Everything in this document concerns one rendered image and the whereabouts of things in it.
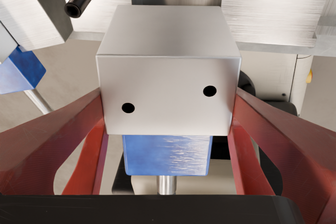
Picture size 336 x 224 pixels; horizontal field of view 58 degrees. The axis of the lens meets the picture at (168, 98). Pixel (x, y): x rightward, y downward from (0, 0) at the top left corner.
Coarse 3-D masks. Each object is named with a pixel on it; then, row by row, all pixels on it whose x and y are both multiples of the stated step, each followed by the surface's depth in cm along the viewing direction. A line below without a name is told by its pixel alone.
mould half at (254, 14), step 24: (96, 0) 18; (120, 0) 18; (240, 0) 17; (264, 0) 17; (288, 0) 17; (312, 0) 16; (72, 24) 20; (96, 24) 20; (240, 24) 18; (264, 24) 18; (288, 24) 18; (312, 24) 17
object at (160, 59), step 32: (128, 32) 12; (160, 32) 12; (192, 32) 12; (224, 32) 12; (96, 64) 10; (128, 64) 10; (160, 64) 10; (192, 64) 10; (224, 64) 10; (128, 96) 11; (160, 96) 11; (192, 96) 11; (224, 96) 11; (128, 128) 12; (160, 128) 12; (192, 128) 12; (224, 128) 12; (128, 160) 15; (160, 160) 15; (192, 160) 15; (160, 192) 18
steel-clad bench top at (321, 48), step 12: (72, 36) 32; (84, 36) 32; (96, 36) 31; (324, 36) 28; (240, 48) 30; (252, 48) 30; (264, 48) 29; (276, 48) 29; (288, 48) 29; (300, 48) 29; (312, 48) 29; (324, 48) 28
